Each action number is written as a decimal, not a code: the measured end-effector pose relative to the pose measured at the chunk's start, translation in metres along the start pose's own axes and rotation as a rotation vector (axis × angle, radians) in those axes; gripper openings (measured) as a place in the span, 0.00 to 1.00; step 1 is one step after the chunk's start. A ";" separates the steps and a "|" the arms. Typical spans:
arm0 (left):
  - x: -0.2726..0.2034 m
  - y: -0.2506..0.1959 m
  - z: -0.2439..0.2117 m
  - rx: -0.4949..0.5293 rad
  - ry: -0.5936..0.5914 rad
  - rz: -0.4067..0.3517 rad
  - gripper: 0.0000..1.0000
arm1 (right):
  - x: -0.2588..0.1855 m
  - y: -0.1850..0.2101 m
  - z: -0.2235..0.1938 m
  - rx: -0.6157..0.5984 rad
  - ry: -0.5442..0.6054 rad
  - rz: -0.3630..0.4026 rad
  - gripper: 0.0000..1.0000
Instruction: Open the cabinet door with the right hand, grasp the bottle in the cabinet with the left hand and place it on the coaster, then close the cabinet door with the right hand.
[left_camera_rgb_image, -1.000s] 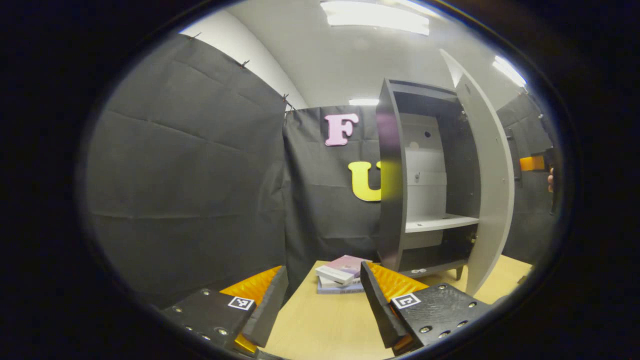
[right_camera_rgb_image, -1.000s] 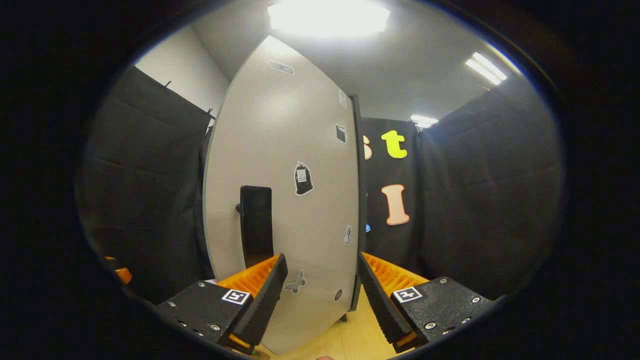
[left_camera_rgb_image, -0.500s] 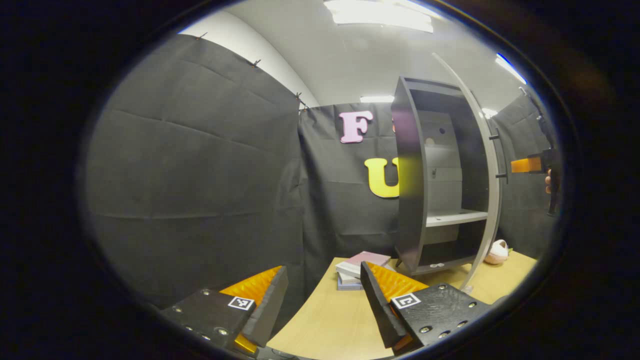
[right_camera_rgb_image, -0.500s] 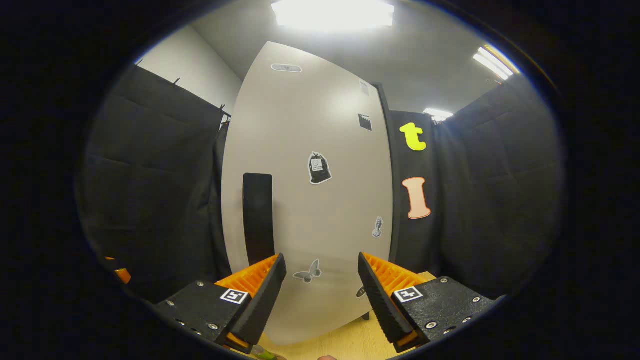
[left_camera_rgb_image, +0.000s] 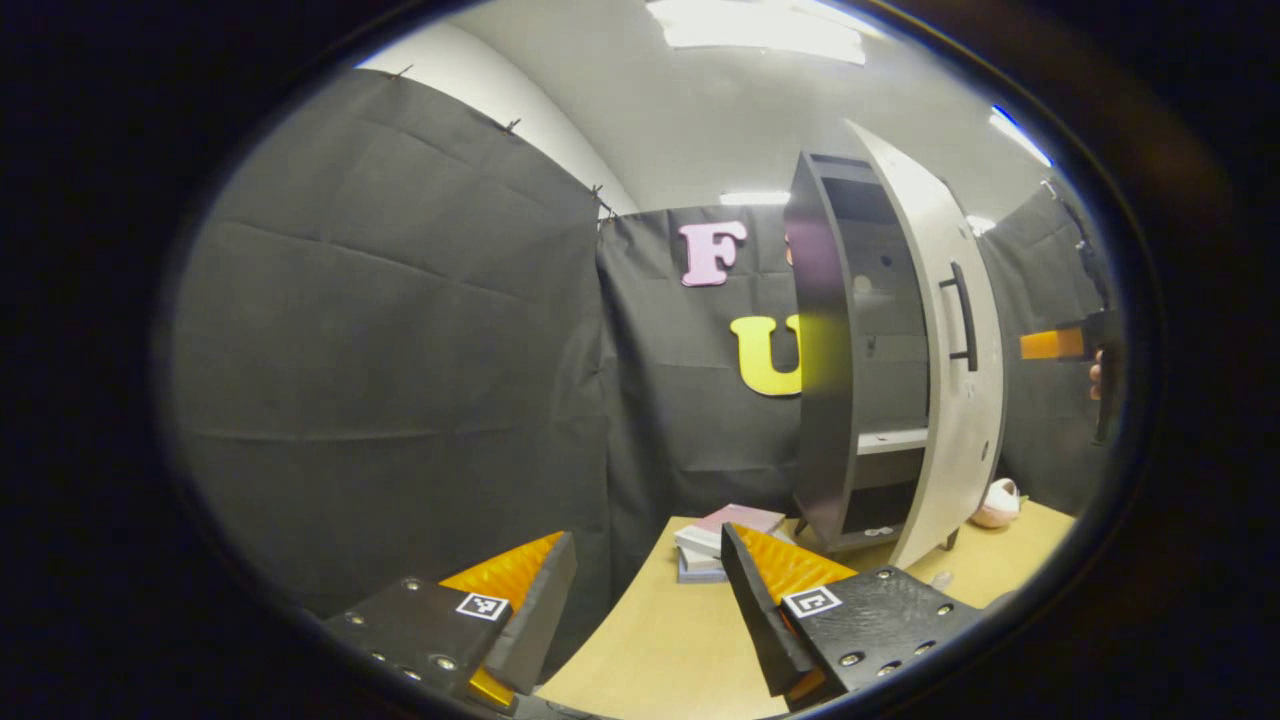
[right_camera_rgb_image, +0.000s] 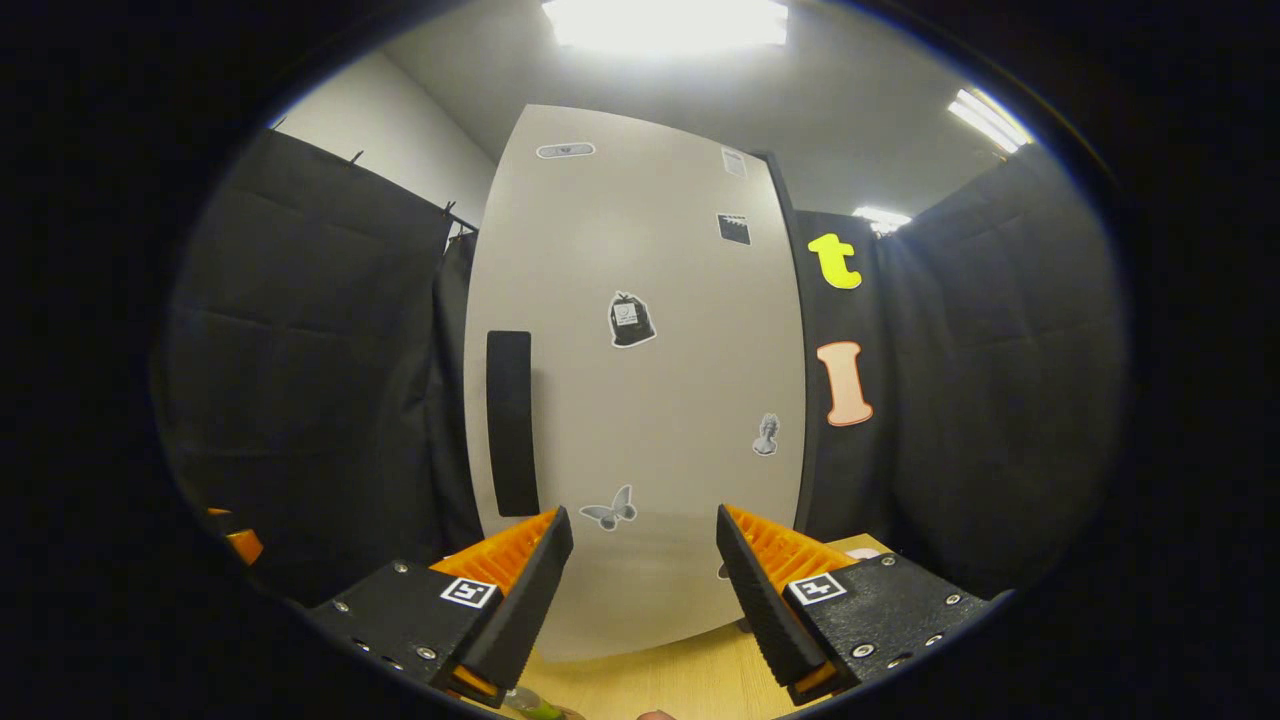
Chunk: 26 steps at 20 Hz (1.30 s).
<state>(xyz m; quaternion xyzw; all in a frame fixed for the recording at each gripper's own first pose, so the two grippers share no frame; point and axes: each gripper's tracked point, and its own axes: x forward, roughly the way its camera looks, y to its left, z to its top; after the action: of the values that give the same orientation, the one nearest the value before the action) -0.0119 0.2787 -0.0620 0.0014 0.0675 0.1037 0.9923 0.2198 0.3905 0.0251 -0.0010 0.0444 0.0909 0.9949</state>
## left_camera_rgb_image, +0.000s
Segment pink book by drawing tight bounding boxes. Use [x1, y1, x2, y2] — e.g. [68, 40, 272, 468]
[690, 503, 788, 536]

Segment pink plush toy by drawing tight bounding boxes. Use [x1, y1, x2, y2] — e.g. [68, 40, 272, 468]
[970, 477, 1023, 529]

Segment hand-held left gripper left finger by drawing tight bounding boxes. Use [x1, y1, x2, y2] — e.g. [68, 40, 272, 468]
[325, 530, 579, 716]

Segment white book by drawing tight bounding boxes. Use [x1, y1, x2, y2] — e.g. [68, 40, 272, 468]
[674, 525, 726, 561]

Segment large ceiling light panel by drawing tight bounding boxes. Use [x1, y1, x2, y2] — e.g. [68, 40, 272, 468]
[645, 0, 869, 66]

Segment light grey cabinet door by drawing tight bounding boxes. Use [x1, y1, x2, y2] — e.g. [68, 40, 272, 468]
[845, 118, 1009, 571]

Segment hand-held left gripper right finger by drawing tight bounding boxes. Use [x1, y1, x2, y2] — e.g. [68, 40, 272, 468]
[720, 522, 986, 713]

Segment black backdrop cloth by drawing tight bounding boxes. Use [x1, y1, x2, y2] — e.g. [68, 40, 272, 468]
[160, 65, 1116, 641]

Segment dark grey cabinet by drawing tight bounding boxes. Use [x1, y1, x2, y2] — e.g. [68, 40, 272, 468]
[782, 150, 966, 556]

